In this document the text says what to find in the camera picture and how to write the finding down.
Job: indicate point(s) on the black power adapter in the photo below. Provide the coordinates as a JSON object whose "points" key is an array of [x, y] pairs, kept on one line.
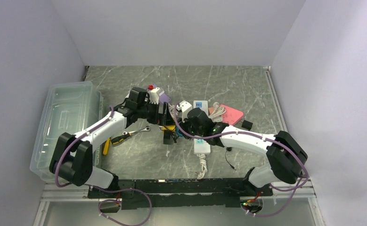
{"points": [[247, 125]]}

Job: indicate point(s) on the yellow black small tool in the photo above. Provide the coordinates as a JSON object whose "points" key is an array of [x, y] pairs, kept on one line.
{"points": [[106, 147]]}

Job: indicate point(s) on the purple flat box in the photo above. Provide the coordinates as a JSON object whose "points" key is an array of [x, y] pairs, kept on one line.
{"points": [[164, 98]]}

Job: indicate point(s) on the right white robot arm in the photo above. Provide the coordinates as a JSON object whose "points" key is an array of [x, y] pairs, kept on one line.
{"points": [[285, 159]]}

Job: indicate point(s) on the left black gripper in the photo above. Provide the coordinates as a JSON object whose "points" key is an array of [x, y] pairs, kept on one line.
{"points": [[164, 119]]}

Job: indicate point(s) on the black base frame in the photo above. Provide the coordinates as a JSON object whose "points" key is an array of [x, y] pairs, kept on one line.
{"points": [[142, 193]]}

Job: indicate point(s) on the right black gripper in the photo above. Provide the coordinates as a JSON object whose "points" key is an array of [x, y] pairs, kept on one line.
{"points": [[183, 125]]}

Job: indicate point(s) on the black cube adapter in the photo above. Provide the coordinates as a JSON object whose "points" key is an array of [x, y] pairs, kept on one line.
{"points": [[168, 137]]}

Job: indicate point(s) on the yellow cube socket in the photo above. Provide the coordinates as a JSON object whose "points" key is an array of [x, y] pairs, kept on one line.
{"points": [[168, 128]]}

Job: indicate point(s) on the pink triangular power strip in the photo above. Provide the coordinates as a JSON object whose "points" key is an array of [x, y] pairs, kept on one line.
{"points": [[230, 116]]}

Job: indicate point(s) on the clear plastic storage bin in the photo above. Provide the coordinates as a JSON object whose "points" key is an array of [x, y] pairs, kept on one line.
{"points": [[69, 107]]}

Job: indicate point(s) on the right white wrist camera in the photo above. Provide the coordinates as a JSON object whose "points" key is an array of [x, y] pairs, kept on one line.
{"points": [[183, 108]]}

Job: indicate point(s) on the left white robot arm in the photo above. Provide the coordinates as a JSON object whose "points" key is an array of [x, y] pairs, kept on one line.
{"points": [[72, 160]]}

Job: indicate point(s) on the black yellow screwdriver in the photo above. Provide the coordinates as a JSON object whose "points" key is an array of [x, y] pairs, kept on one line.
{"points": [[124, 136]]}

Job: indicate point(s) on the silver ratchet wrench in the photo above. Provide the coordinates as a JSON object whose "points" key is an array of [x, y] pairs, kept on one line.
{"points": [[145, 129]]}

